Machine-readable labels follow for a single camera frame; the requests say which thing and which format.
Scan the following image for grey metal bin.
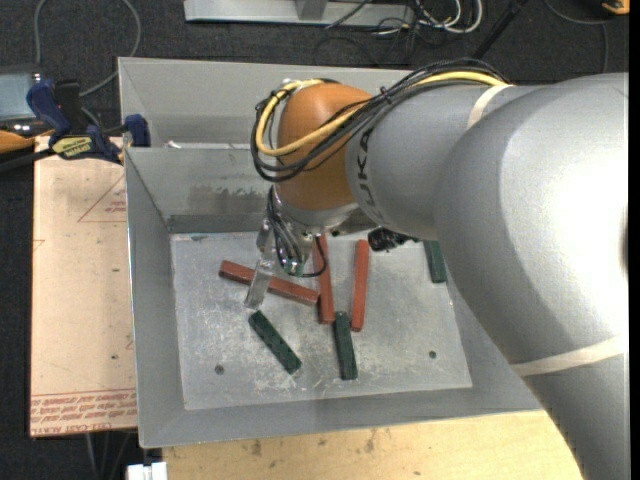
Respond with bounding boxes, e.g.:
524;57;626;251
117;56;546;450

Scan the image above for red-brown flat block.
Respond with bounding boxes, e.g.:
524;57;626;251
218;259;321;306
312;234;336;326
350;238;372;333

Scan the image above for dark green flat block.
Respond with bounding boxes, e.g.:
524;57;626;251
423;239;448;285
247;309;303;376
333;310;360;381

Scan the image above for black cylinder on white bracket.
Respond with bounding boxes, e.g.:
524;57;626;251
367;227;409;253

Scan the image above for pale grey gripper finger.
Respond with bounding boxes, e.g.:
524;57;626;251
243;260;277;311

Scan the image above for brown cardboard board, red print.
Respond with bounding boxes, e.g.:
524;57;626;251
29;135;139;439

